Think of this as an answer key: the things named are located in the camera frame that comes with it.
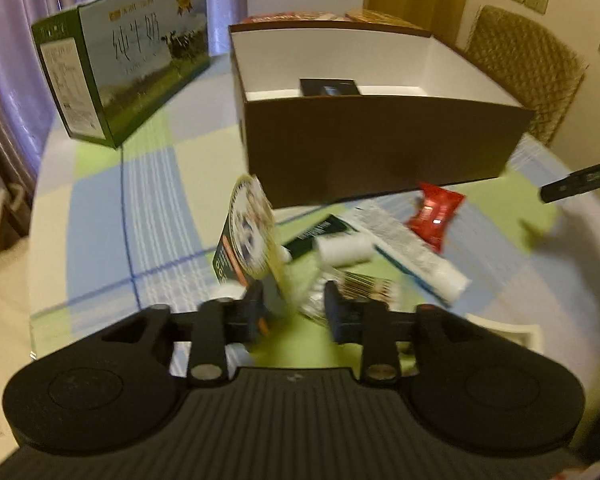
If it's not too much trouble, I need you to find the small black box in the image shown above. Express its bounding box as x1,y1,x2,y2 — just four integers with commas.
300,78,362,97

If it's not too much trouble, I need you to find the brown patterned packet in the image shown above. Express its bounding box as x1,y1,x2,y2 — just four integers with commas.
330,270,398,311

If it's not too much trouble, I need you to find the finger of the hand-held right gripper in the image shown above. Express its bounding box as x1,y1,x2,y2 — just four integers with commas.
540,157,600,206

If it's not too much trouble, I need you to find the checked cloth desktop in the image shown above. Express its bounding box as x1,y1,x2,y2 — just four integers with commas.
27,50,600,361

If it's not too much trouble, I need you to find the white tube with cap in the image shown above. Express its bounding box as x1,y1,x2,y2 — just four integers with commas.
352,205,468,306

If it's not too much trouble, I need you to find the small white roll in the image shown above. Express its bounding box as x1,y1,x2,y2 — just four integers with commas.
314,234,372,267

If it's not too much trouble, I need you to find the red snack packet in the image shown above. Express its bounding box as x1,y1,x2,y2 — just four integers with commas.
404,183,466,254

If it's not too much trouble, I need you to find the purple curtain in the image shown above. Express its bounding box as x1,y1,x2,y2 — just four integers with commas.
0,0,251,186

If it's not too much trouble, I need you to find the dark green packet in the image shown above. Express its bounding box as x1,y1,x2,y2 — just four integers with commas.
282,214,361,261

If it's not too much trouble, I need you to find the cow print blister packet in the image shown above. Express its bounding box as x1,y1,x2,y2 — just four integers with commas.
213,174,293,311

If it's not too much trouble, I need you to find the milk carton with handle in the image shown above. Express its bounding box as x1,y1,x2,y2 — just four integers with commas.
30,0,212,149

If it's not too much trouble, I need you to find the brown cardboard box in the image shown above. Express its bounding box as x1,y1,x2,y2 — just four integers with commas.
228,22,536,209

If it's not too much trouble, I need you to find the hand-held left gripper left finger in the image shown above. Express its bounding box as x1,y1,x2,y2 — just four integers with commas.
100,280,271,387

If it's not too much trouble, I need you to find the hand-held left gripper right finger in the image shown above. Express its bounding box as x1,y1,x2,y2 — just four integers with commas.
324,280,481,387

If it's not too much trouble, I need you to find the white flat box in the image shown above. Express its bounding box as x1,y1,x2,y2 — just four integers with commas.
465,312,546,356

